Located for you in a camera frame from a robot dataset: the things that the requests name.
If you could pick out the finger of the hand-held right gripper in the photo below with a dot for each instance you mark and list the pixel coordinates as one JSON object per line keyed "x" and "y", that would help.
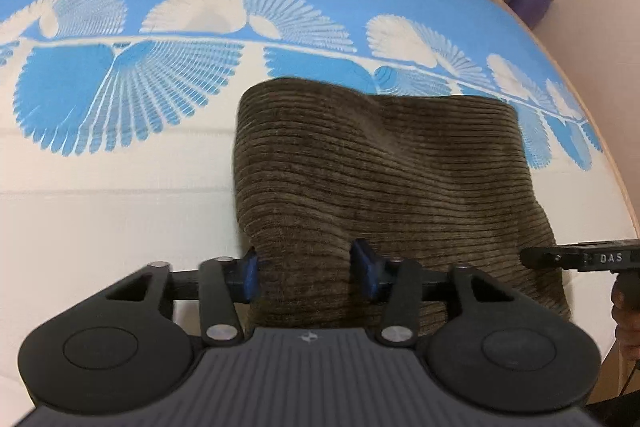
{"x": 550, "y": 258}

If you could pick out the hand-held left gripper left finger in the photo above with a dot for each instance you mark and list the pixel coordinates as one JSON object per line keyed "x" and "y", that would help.
{"x": 250, "y": 277}

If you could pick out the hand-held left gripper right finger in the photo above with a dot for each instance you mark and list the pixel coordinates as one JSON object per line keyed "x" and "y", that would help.
{"x": 365, "y": 269}

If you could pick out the person's right hand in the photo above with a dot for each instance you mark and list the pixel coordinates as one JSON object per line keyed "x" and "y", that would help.
{"x": 622, "y": 332}

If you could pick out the blue white printed bed sheet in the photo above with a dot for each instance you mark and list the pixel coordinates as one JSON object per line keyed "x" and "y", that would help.
{"x": 100, "y": 187}

